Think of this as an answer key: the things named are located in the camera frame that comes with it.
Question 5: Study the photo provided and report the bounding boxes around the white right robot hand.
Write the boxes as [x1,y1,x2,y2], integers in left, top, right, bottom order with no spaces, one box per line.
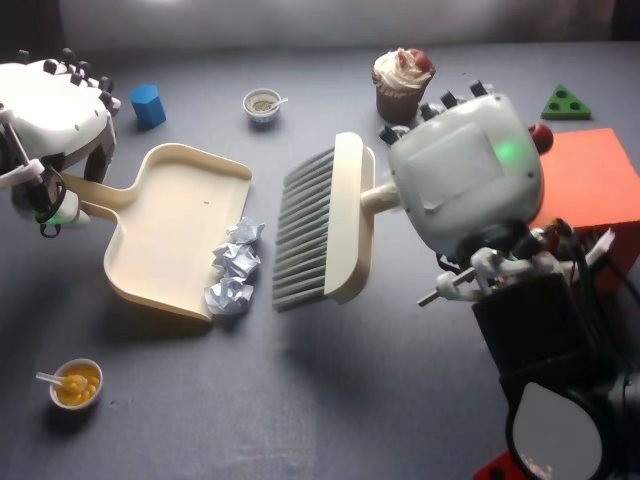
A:
[378,79,545,251]

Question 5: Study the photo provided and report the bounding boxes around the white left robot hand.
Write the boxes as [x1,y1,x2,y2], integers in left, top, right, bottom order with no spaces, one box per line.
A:
[0,48,123,232]

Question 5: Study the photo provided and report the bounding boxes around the cream hand broom grey bristles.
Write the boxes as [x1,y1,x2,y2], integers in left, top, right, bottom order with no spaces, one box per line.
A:
[272,123,554,314]

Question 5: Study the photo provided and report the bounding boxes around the cream plastic dustpan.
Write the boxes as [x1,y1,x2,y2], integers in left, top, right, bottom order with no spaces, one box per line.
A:
[64,143,254,324]

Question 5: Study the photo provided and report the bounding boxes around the blue hexagonal block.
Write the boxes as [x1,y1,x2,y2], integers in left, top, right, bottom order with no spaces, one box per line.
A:
[130,83,168,131]

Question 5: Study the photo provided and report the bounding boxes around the toy cupcake with red hearts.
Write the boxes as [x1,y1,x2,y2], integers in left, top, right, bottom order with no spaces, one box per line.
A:
[370,47,436,121]

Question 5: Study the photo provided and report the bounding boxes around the green triangle block with holes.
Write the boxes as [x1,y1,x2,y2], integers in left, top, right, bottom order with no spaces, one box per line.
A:
[540,84,593,121]

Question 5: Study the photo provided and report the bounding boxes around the large orange block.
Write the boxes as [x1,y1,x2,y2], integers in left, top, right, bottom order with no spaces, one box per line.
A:
[532,127,640,296]

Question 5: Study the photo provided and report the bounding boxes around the white bowl of green soup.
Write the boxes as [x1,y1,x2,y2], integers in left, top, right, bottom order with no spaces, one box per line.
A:
[242,88,290,126]

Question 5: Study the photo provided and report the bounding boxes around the crumpled white paper ball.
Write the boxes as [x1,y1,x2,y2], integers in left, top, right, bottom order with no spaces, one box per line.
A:
[225,217,266,246]
[203,277,254,317]
[210,242,263,279]

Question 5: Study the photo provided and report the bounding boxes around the white fabric backdrop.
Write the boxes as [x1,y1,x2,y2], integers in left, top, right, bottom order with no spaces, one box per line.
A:
[58,0,619,50]

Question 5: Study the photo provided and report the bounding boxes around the grey table cloth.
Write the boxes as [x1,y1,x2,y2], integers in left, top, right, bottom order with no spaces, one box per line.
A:
[0,39,640,480]

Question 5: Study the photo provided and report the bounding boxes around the white bowl of yellow soup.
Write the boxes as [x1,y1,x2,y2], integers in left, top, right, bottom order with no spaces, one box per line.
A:
[35,358,104,410]

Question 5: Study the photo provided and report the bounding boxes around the red triangle block with holes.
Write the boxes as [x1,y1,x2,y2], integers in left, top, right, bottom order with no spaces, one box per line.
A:
[473,449,531,480]

